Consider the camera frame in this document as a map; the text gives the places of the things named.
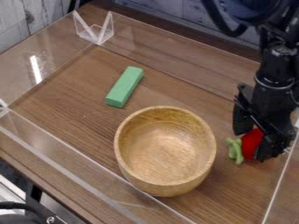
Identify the black cable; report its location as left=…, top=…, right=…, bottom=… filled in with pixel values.
left=0, top=200, right=28, bottom=211

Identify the green rectangular block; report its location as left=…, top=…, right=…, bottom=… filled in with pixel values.
left=105, top=66, right=144, bottom=108

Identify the red plush strawberry toy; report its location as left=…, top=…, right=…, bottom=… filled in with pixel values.
left=227, top=128, right=264, bottom=165

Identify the clear acrylic corner bracket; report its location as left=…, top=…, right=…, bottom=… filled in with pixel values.
left=72, top=11, right=115, bottom=46

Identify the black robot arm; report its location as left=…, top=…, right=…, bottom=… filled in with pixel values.
left=201, top=0, right=299, bottom=162

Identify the clear acrylic tray wall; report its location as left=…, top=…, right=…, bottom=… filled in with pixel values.
left=0, top=13, right=288, bottom=224

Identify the wooden bowl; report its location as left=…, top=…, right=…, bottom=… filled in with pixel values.
left=113, top=106, right=217, bottom=197

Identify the black table leg clamp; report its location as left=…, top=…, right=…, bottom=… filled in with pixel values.
left=25, top=185, right=67, bottom=224

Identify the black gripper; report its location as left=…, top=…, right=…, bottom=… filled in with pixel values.
left=232, top=77, right=296, bottom=162

